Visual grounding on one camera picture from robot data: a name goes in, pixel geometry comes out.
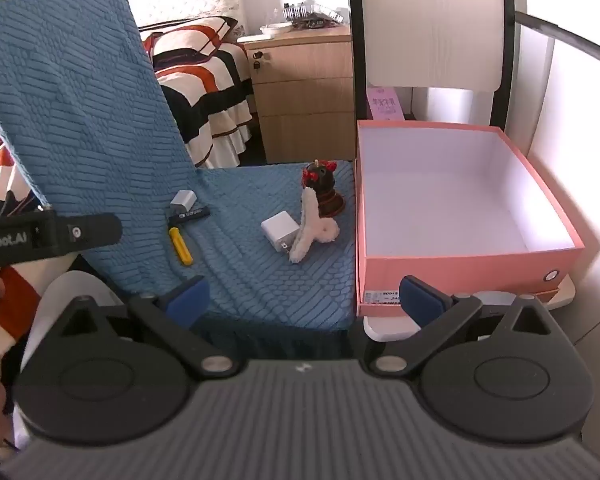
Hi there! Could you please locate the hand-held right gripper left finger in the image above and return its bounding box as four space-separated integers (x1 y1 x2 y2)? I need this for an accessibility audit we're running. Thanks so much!
60 276 235 378

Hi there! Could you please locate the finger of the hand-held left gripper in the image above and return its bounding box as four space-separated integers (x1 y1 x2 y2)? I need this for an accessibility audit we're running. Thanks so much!
54 212 124 257

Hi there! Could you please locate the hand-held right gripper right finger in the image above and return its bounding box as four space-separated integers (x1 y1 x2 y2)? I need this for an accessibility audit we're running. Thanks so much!
365 275 556 377

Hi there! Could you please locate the pink cardboard box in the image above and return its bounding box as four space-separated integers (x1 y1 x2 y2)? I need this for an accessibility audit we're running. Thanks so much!
355 120 587 318

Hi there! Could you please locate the yellow utility knife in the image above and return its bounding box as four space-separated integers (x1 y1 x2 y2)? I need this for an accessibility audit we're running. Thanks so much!
168 227 194 266

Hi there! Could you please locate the white charger plug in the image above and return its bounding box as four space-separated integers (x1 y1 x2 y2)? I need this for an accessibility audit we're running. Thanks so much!
260 211 301 255

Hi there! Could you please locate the black flat stick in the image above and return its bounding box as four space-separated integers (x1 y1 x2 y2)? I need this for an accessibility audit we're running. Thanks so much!
167 206 212 224

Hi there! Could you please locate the small white adapter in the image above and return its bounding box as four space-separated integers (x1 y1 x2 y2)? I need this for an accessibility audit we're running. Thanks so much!
170 190 197 213

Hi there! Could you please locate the blue textured chair cover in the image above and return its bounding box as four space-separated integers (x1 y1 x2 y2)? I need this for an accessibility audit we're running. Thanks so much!
0 0 358 361

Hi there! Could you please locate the pink box lid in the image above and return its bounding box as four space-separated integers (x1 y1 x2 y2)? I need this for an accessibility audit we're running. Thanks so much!
357 280 577 318

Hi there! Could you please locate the white plush toy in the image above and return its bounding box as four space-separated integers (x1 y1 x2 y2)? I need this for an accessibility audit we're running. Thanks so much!
289 187 341 265

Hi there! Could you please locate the brown doll with red bows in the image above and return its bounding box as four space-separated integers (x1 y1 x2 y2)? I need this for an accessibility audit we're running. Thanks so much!
302 159 347 220

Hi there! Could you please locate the striped bed blanket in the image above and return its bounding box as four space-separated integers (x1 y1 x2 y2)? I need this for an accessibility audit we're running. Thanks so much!
0 16 256 356

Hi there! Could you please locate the pink card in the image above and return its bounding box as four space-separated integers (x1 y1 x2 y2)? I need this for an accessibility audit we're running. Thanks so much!
366 87 406 122

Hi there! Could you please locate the wooden nightstand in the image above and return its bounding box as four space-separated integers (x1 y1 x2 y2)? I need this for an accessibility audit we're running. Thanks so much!
243 24 356 165

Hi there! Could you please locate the clear tray of small things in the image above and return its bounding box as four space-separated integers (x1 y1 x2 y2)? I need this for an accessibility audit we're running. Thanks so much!
282 0 350 28

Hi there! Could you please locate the white chair with black frame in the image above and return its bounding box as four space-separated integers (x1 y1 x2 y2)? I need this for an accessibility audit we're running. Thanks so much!
346 0 578 343

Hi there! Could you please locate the black curved rail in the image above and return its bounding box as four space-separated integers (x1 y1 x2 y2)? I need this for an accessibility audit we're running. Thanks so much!
514 10 600 73

